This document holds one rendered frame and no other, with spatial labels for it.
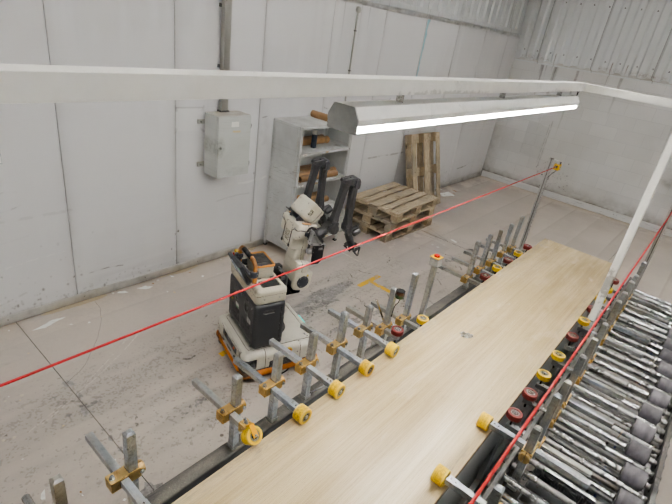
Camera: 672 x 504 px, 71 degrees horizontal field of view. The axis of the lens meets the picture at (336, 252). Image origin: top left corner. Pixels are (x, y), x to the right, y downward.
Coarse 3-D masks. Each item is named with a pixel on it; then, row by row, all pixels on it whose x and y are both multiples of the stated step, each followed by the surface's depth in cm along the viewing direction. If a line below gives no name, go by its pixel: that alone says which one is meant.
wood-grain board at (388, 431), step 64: (576, 256) 454; (448, 320) 318; (512, 320) 330; (576, 320) 343; (384, 384) 252; (448, 384) 260; (512, 384) 268; (256, 448) 204; (320, 448) 209; (384, 448) 214; (448, 448) 219
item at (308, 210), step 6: (300, 198) 355; (306, 198) 351; (294, 204) 356; (300, 204) 351; (306, 204) 347; (312, 204) 345; (294, 210) 353; (300, 210) 347; (306, 210) 344; (312, 210) 346; (318, 210) 349; (300, 216) 347; (306, 216) 345; (312, 216) 348; (318, 216) 352; (312, 222) 352
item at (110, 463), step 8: (88, 440) 189; (96, 440) 189; (96, 448) 186; (104, 448) 187; (104, 456) 183; (104, 464) 183; (112, 464) 181; (128, 480) 176; (128, 488) 173; (136, 488) 174; (136, 496) 171
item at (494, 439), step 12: (576, 324) 366; (564, 360) 424; (552, 372) 378; (528, 384) 284; (540, 396) 375; (528, 408) 360; (504, 420) 266; (492, 432) 248; (492, 444) 267; (504, 444) 324; (480, 456) 249; (492, 456) 290; (468, 468) 233; (480, 468) 292; (468, 480) 250; (480, 480) 294; (456, 492) 235
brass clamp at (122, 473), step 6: (138, 462) 182; (120, 468) 179; (138, 468) 180; (144, 468) 182; (114, 474) 176; (120, 474) 176; (126, 474) 177; (132, 474) 178; (138, 474) 181; (108, 480) 174; (114, 480) 174; (120, 480) 175; (132, 480) 180; (108, 486) 175; (114, 486) 174; (120, 486) 176; (114, 492) 175
